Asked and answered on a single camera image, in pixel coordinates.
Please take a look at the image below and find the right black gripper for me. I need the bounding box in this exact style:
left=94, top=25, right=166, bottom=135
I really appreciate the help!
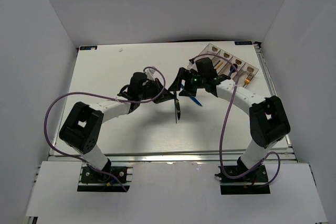
left=167, top=68, right=205, bottom=98

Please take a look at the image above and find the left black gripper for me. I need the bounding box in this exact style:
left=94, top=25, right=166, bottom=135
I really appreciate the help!
left=139, top=78, right=176, bottom=104

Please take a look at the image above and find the black knife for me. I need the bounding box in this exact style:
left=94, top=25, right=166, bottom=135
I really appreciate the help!
left=173, top=91, right=181, bottom=123

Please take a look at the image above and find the blue knife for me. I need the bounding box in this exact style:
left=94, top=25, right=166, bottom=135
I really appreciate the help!
left=189, top=97, right=203, bottom=107

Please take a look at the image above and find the blue-handled rainbow spoon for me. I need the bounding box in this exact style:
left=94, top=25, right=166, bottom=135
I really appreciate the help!
left=228, top=63, right=238, bottom=77

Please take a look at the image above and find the gold fork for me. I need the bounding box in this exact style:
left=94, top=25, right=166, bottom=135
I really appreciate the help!
left=243, top=72, right=254, bottom=88

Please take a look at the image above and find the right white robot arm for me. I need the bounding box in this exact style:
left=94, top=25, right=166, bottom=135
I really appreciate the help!
left=169, top=57, right=290, bottom=182

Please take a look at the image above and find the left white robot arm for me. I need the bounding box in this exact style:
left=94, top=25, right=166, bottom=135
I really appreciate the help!
left=59, top=71, right=174, bottom=182

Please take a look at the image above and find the clear four-compartment organizer tray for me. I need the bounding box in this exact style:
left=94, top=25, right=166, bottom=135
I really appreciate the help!
left=187, top=43, right=259, bottom=87

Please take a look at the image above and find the right blue corner label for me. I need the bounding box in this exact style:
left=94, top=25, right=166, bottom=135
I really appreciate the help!
left=234, top=41, right=253, bottom=46

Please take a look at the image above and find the blue corner label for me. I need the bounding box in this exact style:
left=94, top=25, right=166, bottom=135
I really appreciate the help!
left=79, top=46, right=98, bottom=50
left=234, top=41, right=253, bottom=46

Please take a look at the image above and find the left blue corner label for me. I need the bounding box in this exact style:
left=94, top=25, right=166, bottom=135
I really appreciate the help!
left=79, top=46, right=98, bottom=50

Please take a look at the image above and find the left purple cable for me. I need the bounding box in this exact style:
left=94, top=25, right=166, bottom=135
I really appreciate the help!
left=43, top=66, right=166, bottom=192

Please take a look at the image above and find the purple cable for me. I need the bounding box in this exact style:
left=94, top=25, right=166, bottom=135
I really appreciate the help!
left=43, top=66, right=166, bottom=192
left=188, top=53, right=281, bottom=188

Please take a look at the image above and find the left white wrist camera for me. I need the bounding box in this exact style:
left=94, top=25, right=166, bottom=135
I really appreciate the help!
left=144, top=68, right=155, bottom=81

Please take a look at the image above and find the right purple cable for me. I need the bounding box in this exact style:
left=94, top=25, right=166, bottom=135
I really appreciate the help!
left=188, top=53, right=281, bottom=188

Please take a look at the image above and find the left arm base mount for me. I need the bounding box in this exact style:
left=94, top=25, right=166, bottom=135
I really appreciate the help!
left=77, top=165, right=133, bottom=193

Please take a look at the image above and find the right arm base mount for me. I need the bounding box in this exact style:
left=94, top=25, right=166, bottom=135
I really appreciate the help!
left=215, top=165, right=270, bottom=195

